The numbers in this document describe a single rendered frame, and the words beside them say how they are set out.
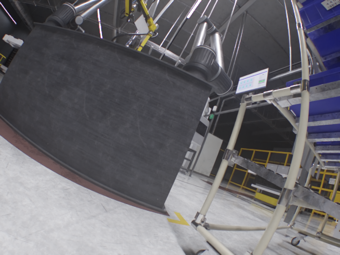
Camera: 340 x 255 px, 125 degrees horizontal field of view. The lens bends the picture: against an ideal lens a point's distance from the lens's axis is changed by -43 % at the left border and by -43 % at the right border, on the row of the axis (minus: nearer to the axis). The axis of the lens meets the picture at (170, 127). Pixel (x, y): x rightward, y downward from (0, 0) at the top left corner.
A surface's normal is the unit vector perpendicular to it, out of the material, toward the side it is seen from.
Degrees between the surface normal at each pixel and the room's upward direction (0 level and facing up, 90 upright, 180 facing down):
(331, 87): 90
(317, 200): 90
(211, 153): 90
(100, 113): 90
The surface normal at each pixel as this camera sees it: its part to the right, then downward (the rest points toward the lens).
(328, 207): -0.86, -0.43
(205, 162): 0.30, -0.04
